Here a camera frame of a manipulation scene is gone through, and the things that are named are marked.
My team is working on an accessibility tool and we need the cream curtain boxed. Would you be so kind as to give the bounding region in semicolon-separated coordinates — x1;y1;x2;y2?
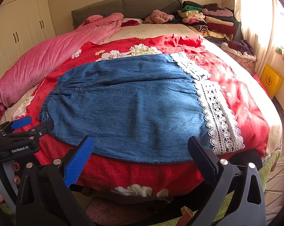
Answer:
235;0;284;76

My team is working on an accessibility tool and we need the grey padded headboard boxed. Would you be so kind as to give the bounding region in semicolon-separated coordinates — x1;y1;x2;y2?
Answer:
71;0;182;29

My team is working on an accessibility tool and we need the dark red pillow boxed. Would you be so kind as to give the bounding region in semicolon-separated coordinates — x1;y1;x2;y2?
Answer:
121;18;143;27

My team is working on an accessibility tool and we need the pile of folded clothes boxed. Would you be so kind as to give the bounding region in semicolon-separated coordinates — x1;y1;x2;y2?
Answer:
177;1;243;46

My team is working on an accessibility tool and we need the blue denim pants lace trim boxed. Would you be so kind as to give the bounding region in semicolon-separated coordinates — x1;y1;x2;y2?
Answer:
39;52;244;164

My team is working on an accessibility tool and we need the yellow box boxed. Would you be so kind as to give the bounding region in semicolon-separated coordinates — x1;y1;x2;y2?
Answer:
261;65;283;99

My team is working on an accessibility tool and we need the pink velvet quilt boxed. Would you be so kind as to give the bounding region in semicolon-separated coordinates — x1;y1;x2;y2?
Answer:
0;13;124;120

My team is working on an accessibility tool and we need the cream wardrobe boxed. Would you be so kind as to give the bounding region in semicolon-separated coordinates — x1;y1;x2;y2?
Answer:
0;0;56;78

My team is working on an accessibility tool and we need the floral fabric laundry basket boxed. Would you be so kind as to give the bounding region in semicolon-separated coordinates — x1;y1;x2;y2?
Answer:
221;39;257;76

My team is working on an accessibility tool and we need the pink crumpled garment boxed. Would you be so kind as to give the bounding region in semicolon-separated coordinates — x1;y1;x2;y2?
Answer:
145;10;174;24

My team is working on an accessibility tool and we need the beige bed sheet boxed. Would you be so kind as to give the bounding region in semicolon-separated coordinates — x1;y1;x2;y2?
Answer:
102;24;197;44

